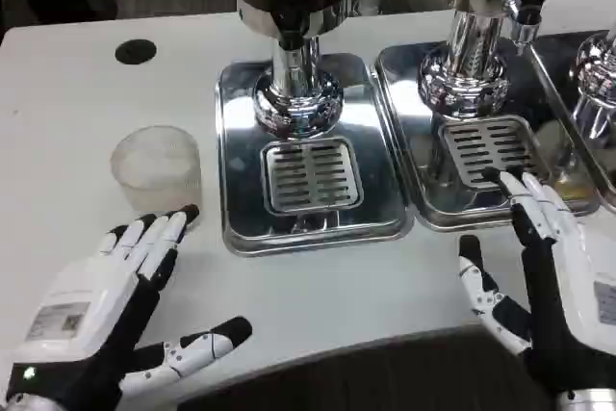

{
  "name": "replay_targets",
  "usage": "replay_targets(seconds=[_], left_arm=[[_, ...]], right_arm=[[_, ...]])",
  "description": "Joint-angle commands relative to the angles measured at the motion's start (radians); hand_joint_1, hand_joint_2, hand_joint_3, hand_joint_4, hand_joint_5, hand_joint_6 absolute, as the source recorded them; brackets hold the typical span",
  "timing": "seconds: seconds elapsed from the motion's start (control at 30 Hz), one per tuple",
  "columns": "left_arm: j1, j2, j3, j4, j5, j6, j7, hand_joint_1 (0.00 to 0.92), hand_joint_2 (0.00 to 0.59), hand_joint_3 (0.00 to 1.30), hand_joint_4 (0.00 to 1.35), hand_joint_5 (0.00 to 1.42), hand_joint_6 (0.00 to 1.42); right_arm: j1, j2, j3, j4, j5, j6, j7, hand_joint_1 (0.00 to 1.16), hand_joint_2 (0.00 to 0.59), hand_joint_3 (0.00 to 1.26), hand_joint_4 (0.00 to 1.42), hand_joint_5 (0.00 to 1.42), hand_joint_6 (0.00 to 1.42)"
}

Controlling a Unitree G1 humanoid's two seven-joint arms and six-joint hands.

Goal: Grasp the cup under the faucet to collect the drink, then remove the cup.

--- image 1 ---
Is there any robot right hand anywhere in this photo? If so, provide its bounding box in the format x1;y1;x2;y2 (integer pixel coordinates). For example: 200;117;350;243
458;167;616;396

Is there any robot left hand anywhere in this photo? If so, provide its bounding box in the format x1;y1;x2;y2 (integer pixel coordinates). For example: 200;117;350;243
9;204;254;411

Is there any clear ribbed glass cup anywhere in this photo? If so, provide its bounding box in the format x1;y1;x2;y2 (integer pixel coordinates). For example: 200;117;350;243
110;125;203;215

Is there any slotted steel drain grid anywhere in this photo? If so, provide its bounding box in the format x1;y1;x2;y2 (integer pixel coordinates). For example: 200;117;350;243
439;115;551;192
259;136;364;216

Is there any steel drip tray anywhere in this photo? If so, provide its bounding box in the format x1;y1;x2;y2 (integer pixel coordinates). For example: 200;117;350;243
374;41;603;233
214;60;411;259
528;32;616;216

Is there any chrome drink dispenser base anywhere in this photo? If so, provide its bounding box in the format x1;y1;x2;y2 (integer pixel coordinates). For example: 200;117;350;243
571;11;616;143

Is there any drink dispenser with clear tank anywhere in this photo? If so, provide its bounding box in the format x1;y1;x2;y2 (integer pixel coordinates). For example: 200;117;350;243
417;0;524;119

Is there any black round cable grommet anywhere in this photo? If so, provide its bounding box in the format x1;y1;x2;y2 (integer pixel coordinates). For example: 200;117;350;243
114;38;159;66

